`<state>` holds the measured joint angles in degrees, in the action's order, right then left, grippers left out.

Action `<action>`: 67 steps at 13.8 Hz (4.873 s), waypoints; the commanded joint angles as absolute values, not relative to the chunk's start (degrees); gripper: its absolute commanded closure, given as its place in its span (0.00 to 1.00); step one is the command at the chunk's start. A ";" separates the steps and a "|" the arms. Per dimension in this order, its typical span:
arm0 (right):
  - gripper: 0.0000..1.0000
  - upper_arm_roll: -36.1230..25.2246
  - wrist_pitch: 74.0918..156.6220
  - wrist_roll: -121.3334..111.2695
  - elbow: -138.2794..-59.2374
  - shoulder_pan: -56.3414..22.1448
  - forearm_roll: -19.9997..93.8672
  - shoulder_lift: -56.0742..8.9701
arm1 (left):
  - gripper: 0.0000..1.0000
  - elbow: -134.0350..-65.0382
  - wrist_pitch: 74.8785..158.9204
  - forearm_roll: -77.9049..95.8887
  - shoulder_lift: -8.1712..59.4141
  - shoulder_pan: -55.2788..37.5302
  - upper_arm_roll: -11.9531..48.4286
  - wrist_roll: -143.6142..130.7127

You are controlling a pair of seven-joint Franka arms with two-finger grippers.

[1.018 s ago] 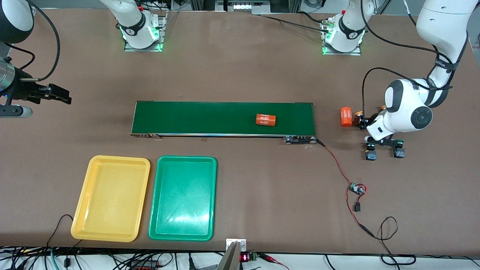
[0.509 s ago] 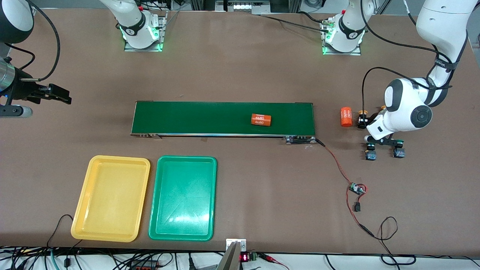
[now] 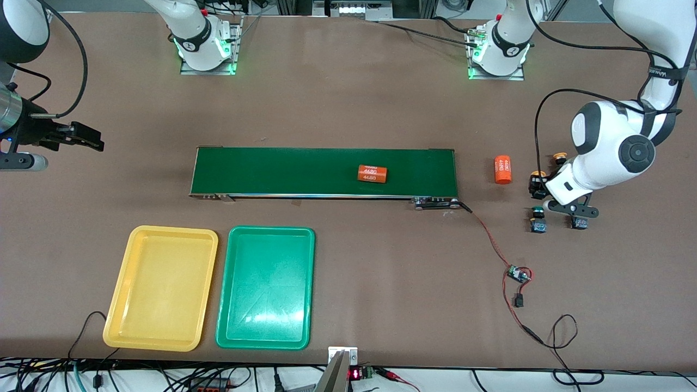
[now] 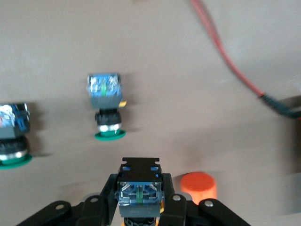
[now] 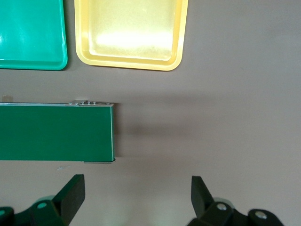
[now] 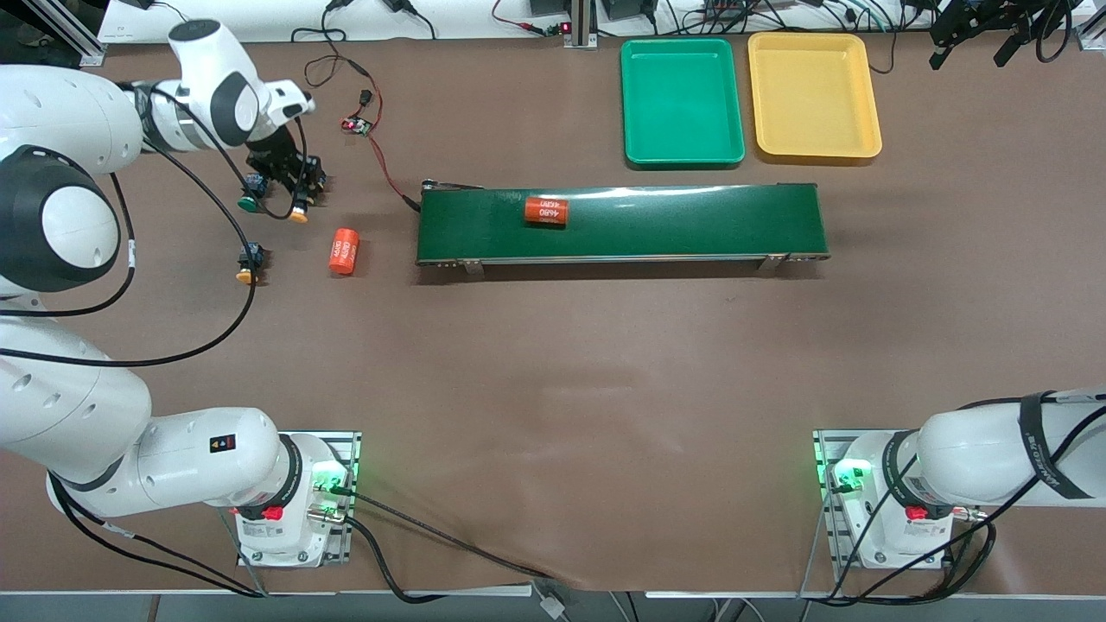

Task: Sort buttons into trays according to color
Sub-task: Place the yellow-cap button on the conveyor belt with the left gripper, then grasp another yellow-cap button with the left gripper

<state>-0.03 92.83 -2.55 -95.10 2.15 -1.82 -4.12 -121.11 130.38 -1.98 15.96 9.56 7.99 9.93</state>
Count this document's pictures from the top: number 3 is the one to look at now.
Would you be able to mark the red LED display module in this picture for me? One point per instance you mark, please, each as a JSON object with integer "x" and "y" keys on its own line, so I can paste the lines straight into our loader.
{"x": 354, "y": 374}

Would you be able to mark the red clip lead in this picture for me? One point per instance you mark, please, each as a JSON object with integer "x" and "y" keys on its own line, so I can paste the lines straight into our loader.
{"x": 389, "y": 373}

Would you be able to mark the yellow push button switch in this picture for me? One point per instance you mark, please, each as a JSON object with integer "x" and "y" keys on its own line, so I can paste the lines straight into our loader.
{"x": 559, "y": 158}
{"x": 538, "y": 174}

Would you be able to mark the green push button switch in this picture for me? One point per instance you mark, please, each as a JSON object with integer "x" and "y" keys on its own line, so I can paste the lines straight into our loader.
{"x": 538, "y": 224}
{"x": 580, "y": 224}

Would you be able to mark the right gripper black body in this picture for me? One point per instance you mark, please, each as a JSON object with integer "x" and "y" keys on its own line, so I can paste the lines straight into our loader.
{"x": 34, "y": 131}

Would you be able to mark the grey metal mount bracket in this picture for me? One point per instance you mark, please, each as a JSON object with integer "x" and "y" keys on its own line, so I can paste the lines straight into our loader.
{"x": 332, "y": 375}

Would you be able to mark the green conveyor belt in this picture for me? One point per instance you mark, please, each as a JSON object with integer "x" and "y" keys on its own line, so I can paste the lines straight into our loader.
{"x": 272, "y": 171}

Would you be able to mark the small circuit board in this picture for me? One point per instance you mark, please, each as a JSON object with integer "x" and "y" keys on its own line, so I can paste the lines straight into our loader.
{"x": 517, "y": 274}

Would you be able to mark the yellow plastic tray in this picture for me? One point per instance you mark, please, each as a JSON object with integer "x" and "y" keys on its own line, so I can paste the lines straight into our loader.
{"x": 163, "y": 288}

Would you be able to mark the orange cylindrical battery cell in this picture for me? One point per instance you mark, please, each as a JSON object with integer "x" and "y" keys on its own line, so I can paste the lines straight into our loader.
{"x": 502, "y": 170}
{"x": 372, "y": 174}

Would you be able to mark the green plastic tray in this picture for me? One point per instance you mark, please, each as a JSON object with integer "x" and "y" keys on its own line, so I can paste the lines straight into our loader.
{"x": 267, "y": 283}

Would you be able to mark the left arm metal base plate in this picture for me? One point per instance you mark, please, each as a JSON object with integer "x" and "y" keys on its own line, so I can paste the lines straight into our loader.
{"x": 495, "y": 77}

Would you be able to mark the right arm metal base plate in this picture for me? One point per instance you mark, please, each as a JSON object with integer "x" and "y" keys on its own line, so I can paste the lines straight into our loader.
{"x": 207, "y": 71}

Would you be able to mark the white light fixture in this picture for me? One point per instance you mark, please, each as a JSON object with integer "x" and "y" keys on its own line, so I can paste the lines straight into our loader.
{"x": 354, "y": 10}

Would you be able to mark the black power strip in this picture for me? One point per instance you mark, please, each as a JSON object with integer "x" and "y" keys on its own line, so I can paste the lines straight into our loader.
{"x": 209, "y": 387}

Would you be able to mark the green terminal block module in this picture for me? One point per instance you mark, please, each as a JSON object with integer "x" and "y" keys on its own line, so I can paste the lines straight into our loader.
{"x": 367, "y": 373}

